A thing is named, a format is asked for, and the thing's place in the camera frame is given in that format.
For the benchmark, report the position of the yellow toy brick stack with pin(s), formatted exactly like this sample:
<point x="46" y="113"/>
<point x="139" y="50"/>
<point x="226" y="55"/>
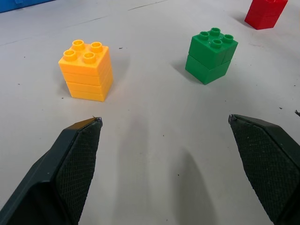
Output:
<point x="86" y="75"/>

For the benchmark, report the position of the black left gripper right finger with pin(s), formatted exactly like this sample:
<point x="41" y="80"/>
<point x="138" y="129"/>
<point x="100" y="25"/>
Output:
<point x="269" y="164"/>

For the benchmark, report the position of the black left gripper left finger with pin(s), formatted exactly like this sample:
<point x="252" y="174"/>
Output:
<point x="58" y="178"/>

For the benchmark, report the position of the blue object at table edge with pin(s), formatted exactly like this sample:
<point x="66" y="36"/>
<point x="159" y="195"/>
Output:
<point x="14" y="5"/>

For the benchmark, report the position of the green toy brick stack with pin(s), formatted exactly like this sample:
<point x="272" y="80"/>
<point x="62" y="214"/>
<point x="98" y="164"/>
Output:
<point x="211" y="58"/>

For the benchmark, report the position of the red toy brick stack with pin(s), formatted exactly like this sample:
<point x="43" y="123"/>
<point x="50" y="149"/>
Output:
<point x="264" y="14"/>

